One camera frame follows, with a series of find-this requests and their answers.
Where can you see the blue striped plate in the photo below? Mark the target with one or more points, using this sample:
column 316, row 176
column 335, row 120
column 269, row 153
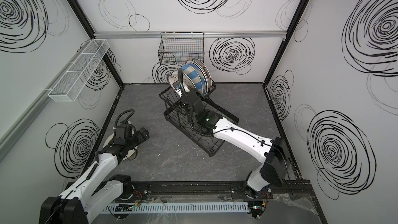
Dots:
column 196, row 76

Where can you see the orange sunburst plate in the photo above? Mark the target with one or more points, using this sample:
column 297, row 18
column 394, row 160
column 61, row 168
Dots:
column 174, row 82

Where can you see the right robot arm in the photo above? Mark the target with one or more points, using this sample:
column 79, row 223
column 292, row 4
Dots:
column 273, row 154

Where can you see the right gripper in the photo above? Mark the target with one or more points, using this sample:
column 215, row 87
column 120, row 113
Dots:
column 185, row 103

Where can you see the black wire dish rack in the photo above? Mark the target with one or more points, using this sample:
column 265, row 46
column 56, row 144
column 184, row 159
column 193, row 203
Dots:
column 178, row 114

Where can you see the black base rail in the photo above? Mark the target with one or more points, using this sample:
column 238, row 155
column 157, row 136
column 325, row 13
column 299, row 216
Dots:
column 235, row 190

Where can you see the white mesh wall shelf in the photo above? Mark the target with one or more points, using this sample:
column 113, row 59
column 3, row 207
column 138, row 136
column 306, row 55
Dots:
column 86, row 70

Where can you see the cream floral plate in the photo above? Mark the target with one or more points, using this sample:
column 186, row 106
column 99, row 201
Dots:
column 109, row 146

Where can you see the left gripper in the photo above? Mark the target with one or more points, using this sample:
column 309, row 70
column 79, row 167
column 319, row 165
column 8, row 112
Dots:
column 141, row 138

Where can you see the black wire wall basket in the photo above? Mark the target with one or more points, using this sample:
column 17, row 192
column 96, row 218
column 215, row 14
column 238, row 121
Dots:
column 179, row 47

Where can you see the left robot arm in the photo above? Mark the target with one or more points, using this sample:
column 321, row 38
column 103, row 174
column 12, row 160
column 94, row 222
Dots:
column 89, row 195

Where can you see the grey slotted cable duct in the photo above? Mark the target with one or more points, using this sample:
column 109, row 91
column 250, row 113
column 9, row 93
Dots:
column 177, row 208

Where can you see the white plate red characters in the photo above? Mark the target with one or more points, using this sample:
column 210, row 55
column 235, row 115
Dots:
column 205, row 72

